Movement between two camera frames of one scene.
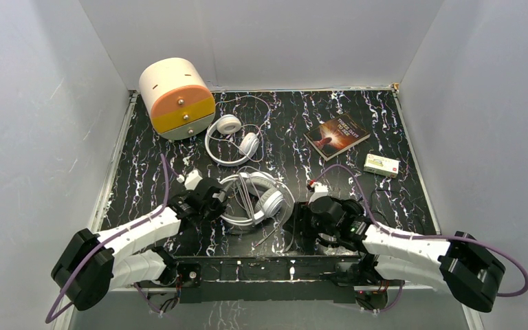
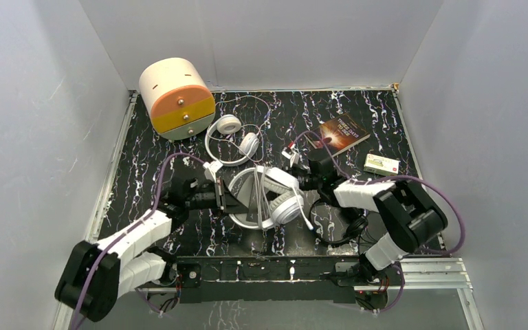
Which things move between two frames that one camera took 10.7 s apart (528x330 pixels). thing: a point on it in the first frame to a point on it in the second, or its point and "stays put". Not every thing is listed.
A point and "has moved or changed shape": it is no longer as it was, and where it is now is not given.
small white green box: (381, 166) stays put
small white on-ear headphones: (229, 124) stays put
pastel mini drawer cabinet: (179, 100) stays put
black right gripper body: (302, 212) to (306, 180)
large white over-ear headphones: (251, 196) has moved or changed shape
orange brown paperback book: (335, 137) stays put
